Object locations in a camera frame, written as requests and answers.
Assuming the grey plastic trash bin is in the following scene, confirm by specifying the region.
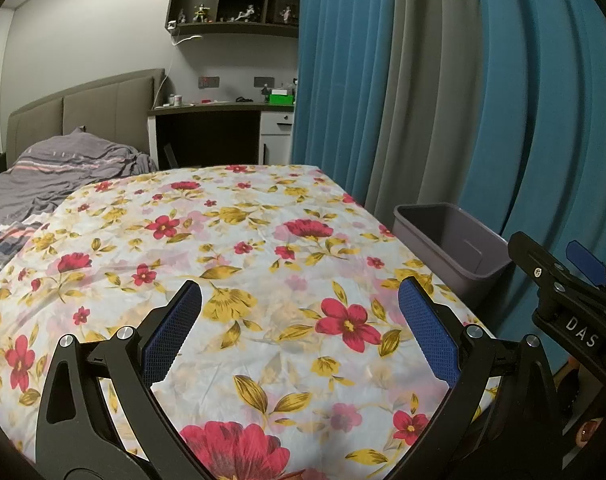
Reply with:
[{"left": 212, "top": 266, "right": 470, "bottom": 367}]
[{"left": 392, "top": 203, "right": 515, "bottom": 311}]

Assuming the grey striped duvet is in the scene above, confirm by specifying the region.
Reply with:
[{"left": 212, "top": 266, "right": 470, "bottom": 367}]
[{"left": 0, "top": 129, "right": 157, "bottom": 271}]

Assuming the dark desk with drawers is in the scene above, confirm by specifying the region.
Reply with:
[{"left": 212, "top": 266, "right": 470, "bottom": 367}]
[{"left": 148, "top": 102, "right": 294, "bottom": 170}]

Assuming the grey upholstered headboard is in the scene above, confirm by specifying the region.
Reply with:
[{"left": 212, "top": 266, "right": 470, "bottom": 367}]
[{"left": 4, "top": 68, "right": 165, "bottom": 164}]

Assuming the green box on desk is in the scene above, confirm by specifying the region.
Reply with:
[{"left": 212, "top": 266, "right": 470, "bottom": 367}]
[{"left": 268, "top": 89, "right": 294, "bottom": 106}]

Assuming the teal and grey curtain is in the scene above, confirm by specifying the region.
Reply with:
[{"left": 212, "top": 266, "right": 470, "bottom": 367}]
[{"left": 290, "top": 0, "right": 606, "bottom": 361}]

